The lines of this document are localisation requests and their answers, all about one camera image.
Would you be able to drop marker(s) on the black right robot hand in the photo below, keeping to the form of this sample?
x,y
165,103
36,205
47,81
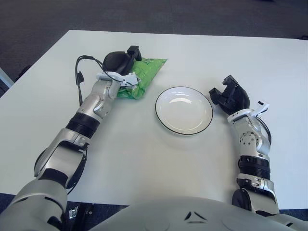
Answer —
x,y
237,97

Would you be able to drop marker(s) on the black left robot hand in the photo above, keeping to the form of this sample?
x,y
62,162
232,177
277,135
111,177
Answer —
x,y
118,61

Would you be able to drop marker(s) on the green snack bag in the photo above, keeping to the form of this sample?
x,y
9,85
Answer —
x,y
146,72

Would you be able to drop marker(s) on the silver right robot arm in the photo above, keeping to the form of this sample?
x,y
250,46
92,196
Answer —
x,y
250,144

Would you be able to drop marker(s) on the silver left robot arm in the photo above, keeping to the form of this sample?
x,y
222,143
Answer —
x,y
93,106

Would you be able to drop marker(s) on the white plate black rim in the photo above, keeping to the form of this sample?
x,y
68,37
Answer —
x,y
184,114

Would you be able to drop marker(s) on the white furniture edge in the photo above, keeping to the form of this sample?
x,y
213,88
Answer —
x,y
4,78

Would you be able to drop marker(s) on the grey robot torso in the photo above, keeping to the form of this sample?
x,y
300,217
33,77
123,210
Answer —
x,y
168,216

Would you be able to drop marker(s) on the clear small floor object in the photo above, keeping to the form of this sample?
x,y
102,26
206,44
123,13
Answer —
x,y
73,213

